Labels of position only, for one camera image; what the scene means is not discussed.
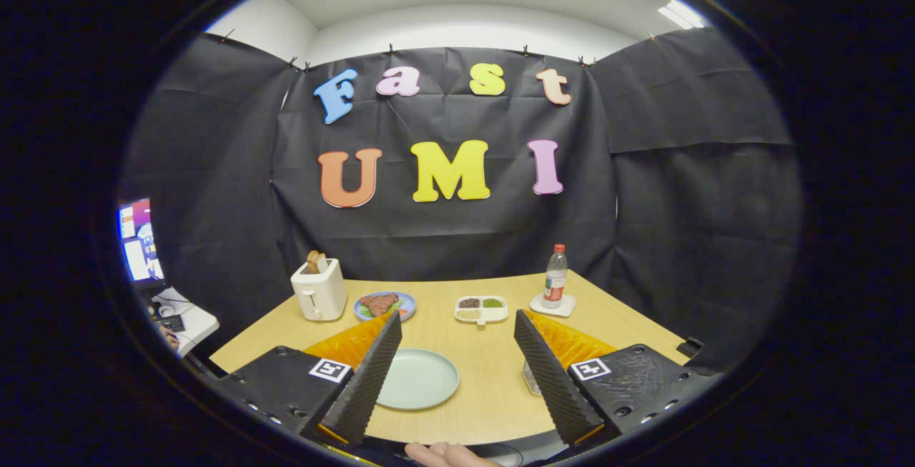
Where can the black backdrop cloth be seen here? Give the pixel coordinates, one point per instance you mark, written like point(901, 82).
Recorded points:
point(443, 245)

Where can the black keyboard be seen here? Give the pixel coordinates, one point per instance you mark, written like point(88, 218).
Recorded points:
point(170, 323)

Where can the pale beans pile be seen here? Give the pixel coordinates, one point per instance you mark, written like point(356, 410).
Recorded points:
point(468, 314)

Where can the white side desk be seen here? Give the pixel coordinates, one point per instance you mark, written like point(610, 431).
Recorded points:
point(200, 320)

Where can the white divided dish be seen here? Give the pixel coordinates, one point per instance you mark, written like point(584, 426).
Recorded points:
point(493, 315)

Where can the clear plastic water bottle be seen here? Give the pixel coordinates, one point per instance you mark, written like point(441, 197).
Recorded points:
point(554, 281)

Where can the brown steak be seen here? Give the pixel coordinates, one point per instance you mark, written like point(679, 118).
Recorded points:
point(379, 303)

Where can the pale green plate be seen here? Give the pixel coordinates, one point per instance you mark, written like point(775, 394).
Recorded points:
point(422, 377)

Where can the dark brown beans pile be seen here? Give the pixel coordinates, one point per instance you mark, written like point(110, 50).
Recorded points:
point(469, 303)

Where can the computer monitor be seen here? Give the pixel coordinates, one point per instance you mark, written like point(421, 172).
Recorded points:
point(139, 242)

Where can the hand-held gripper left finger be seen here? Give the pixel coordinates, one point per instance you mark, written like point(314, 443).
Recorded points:
point(368, 377)

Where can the blue plate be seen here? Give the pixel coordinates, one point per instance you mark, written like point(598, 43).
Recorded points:
point(409, 300)

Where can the brown toast slice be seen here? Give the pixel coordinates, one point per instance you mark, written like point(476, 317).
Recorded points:
point(316, 262)

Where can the white toaster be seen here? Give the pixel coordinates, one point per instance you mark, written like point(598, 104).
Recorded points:
point(320, 295)

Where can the black table clamp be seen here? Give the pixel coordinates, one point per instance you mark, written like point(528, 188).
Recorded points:
point(690, 347)

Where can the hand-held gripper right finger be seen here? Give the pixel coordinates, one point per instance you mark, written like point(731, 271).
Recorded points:
point(552, 381)

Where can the white square coaster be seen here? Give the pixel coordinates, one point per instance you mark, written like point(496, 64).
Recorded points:
point(568, 306)

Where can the orange carrot slices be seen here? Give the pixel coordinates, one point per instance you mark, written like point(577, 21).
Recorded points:
point(402, 311)

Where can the ceiling light panel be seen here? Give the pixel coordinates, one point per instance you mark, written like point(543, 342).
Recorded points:
point(683, 15)

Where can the green lettuce leaves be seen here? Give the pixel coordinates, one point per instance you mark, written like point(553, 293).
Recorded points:
point(367, 312)

